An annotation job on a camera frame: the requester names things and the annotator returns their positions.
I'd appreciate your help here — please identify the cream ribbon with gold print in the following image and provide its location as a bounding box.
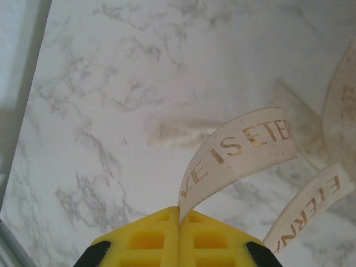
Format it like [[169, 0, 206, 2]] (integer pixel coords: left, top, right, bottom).
[[149, 36, 356, 256]]

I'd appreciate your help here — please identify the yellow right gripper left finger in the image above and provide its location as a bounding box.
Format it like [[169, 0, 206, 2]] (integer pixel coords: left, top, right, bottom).
[[73, 206, 179, 267]]

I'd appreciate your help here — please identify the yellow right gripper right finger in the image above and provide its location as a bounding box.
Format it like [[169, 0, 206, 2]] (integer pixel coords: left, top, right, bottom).
[[179, 210, 284, 267]]

